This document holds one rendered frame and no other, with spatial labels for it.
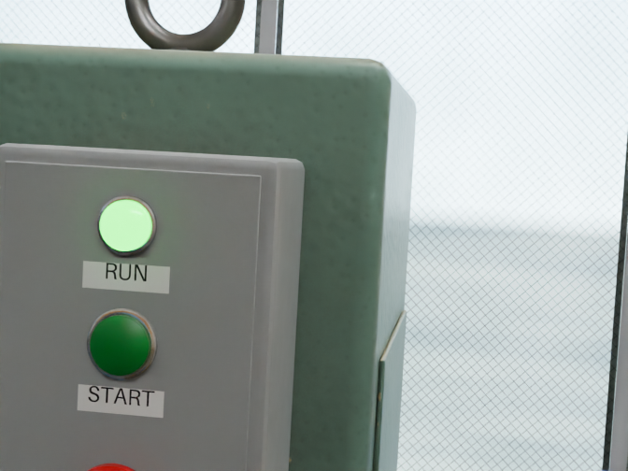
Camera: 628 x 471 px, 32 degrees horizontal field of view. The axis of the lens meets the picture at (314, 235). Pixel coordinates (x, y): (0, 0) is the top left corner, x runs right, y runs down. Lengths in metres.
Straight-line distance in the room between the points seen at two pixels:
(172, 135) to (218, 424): 0.12
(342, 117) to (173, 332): 0.11
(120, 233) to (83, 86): 0.09
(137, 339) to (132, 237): 0.03
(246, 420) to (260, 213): 0.07
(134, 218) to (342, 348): 0.11
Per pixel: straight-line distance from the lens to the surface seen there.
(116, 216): 0.37
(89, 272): 0.38
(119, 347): 0.37
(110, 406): 0.39
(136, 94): 0.44
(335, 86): 0.42
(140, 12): 0.55
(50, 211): 0.38
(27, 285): 0.39
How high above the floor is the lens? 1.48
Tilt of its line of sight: 4 degrees down
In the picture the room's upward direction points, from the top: 3 degrees clockwise
